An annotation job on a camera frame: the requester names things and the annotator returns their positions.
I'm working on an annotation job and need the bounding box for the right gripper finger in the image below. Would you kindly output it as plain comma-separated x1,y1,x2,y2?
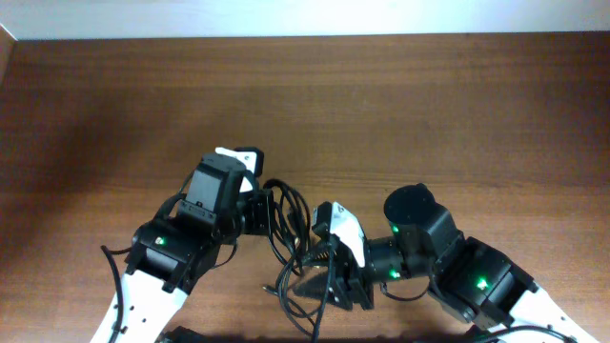
301,241,337,266
292,269,335,301

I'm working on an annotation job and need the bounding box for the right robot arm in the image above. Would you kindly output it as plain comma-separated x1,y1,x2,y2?
294,184,595,342

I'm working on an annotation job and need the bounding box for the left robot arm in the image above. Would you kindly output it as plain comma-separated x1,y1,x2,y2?
92,147,272,342

